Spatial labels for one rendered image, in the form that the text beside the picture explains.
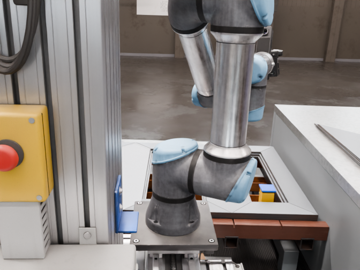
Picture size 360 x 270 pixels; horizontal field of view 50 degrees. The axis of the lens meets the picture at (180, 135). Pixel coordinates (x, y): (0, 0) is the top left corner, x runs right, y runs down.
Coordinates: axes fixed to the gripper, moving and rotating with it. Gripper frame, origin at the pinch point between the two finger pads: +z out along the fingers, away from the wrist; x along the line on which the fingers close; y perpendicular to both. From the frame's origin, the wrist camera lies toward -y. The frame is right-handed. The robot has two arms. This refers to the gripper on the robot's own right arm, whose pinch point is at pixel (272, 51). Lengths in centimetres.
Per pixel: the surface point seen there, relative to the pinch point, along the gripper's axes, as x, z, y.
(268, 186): -5, 8, 57
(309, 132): 9, 41, 42
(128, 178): -64, -5, 52
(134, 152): -77, 24, 50
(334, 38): -15, 1150, 69
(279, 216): 2, -6, 63
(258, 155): -19, 55, 60
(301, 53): -109, 1128, 108
